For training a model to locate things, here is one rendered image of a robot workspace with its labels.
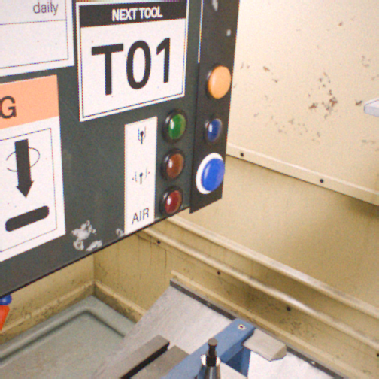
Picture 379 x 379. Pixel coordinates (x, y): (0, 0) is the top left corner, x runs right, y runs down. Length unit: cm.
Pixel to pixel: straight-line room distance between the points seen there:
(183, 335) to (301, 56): 85
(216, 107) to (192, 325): 120
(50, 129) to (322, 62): 91
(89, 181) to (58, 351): 154
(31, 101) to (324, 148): 95
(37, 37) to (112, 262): 161
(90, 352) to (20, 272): 152
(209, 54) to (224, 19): 3
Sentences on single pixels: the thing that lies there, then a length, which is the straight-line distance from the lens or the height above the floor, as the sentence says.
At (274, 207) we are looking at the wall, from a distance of 132.
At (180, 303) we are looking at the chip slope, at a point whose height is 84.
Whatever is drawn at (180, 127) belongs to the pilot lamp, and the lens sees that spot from 40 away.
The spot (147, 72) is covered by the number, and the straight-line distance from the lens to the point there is 37.
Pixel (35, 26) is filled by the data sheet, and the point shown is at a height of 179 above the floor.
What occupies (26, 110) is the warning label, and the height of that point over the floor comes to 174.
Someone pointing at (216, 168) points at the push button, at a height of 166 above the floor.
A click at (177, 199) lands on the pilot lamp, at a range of 42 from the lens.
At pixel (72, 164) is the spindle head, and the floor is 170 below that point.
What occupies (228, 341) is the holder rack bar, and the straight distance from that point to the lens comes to 92.
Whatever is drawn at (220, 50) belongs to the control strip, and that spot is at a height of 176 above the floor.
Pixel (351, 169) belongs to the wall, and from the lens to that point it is 119.
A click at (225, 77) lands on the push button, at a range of 42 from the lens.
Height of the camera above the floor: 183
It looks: 25 degrees down
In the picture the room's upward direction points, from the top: 4 degrees clockwise
